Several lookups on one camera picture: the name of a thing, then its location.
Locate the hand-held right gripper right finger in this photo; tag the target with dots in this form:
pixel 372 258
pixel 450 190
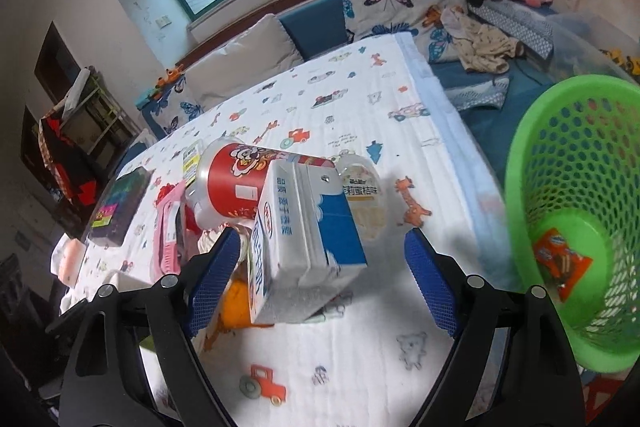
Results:
pixel 430 279

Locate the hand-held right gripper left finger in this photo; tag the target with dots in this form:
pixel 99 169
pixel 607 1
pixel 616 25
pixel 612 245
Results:
pixel 215 279

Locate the white and blue milk carton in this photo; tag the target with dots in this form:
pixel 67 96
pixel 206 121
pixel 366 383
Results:
pixel 300 247

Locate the red printed plastic cup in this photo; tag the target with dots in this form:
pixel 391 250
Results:
pixel 230 187

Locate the clear bottle with yellow label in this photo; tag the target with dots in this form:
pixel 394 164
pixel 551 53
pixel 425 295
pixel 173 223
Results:
pixel 190 169

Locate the green plastic mesh basket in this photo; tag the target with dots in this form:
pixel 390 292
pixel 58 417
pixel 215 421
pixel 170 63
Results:
pixel 520 207

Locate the orange packet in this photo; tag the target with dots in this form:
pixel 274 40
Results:
pixel 235 307

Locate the pink package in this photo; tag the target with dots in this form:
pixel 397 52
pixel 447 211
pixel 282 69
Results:
pixel 167 252

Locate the clear bottle with beige label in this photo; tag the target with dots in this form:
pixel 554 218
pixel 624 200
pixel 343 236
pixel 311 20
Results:
pixel 365 207

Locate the black box with colourful print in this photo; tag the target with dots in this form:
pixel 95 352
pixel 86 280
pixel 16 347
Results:
pixel 120 207

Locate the orange snack wrapper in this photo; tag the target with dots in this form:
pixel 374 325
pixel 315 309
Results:
pixel 560 262

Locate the pink and white tissue pack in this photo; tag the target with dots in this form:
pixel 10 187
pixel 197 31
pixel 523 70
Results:
pixel 70 262

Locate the small butterfly print pillow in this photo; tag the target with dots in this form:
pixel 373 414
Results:
pixel 175 112

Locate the red and black bag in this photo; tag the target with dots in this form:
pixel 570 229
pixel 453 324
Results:
pixel 65 157

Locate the metal shelf rack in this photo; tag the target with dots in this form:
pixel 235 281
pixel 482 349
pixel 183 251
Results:
pixel 100 117

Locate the orange toy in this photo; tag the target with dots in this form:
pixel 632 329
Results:
pixel 169 77

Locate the white cushion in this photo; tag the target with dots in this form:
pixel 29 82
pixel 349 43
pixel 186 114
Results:
pixel 240 57

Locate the beige patterned clothes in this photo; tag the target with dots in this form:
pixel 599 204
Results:
pixel 485 47

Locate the grey patterned cloth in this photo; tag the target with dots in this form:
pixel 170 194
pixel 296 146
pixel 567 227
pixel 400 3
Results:
pixel 525 27

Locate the blue backrest cushion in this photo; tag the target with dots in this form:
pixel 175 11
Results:
pixel 315 27

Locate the clear plastic storage box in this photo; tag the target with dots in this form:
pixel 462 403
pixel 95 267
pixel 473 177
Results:
pixel 580 42

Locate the yellow toy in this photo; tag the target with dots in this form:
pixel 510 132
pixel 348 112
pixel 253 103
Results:
pixel 622 62

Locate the dark wall cabinet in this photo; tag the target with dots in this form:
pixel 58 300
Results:
pixel 57 57

